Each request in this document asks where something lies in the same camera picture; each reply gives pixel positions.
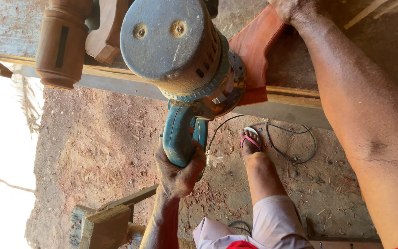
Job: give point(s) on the person's left hand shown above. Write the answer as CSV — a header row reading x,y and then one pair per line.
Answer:
x,y
176,176

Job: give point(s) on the person's right hand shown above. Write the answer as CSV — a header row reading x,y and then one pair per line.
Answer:
x,y
294,8

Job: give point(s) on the person's left fingers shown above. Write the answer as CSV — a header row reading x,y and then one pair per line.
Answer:
x,y
199,159

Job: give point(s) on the teal dusty electric router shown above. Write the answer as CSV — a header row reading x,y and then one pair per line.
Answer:
x,y
174,45

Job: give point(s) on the reddish-brown shaped wooden board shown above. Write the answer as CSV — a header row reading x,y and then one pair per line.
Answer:
x,y
254,52

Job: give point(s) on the pink and white flip-flop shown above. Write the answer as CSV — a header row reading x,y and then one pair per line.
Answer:
x,y
251,140

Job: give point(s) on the person's bare leg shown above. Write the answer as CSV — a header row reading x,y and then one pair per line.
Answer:
x,y
263,176

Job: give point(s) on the red shirt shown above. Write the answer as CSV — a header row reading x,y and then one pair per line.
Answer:
x,y
241,245

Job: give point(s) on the light pink shorts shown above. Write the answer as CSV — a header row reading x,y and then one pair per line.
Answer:
x,y
275,221

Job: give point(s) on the wooden workbench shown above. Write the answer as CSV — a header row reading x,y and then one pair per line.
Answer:
x,y
116,86

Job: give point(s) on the carved light brown wooden piece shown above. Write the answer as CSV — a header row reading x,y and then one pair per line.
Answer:
x,y
104,38

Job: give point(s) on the turned brown wooden leg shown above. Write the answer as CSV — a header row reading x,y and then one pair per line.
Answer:
x,y
60,45

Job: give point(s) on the thin wooden sticks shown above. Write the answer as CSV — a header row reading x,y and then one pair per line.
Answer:
x,y
364,13

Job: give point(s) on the rough wooden stool frame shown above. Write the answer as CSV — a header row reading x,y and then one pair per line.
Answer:
x,y
105,228

